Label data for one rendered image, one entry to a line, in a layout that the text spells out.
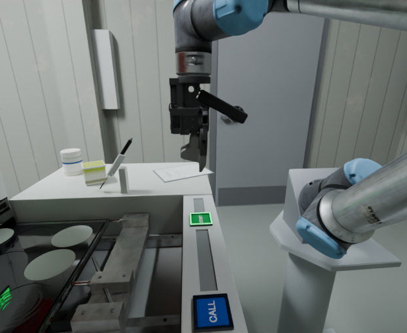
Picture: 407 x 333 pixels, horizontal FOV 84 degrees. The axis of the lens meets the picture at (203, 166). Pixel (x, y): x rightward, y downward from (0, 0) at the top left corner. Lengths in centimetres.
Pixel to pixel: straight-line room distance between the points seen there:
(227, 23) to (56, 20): 211
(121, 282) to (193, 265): 16
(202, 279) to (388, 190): 33
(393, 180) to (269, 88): 215
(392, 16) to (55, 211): 89
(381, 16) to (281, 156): 229
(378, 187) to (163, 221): 59
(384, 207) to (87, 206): 74
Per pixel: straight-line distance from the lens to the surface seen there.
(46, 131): 276
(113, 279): 55
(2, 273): 70
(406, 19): 44
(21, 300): 61
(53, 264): 66
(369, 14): 45
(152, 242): 74
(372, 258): 86
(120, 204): 77
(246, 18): 40
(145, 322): 55
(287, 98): 257
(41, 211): 88
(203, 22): 44
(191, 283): 44
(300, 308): 101
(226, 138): 242
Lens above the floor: 128
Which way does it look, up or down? 18 degrees down
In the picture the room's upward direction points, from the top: straight up
